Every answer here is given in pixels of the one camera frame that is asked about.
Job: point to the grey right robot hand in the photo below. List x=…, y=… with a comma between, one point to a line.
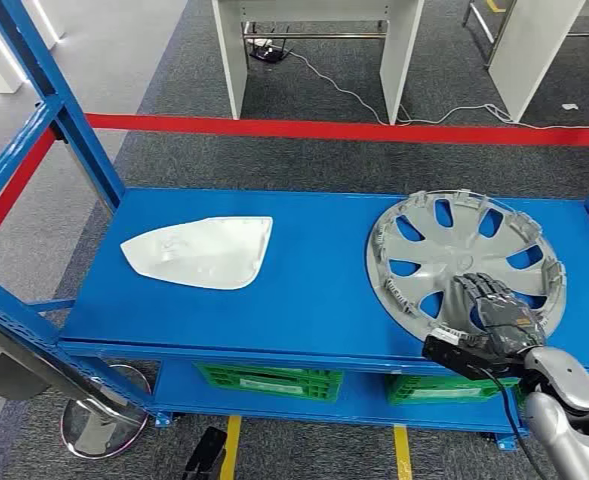
x=504, y=318

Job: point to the grey plastic hubcap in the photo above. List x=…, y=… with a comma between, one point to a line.
x=454, y=238

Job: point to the blue metal shelf rack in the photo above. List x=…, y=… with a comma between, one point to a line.
x=314, y=278

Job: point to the green plastic crate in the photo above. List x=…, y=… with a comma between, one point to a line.
x=439, y=391
x=274, y=383

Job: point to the white scrap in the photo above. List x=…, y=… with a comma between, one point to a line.
x=569, y=106

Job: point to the white desk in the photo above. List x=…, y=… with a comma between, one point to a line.
x=399, y=60
x=529, y=53

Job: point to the red barrier belt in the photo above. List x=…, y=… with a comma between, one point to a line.
x=14, y=195
x=274, y=127

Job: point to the black router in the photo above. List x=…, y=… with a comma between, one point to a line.
x=269, y=54

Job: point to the white plastic mirror cover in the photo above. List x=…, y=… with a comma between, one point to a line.
x=199, y=255

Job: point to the chrome stanchion with round base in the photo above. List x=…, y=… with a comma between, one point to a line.
x=104, y=424

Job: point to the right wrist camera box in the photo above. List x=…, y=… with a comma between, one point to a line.
x=454, y=354

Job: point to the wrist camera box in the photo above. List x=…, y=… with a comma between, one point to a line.
x=454, y=354
x=206, y=454

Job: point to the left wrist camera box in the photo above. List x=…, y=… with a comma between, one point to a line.
x=206, y=454

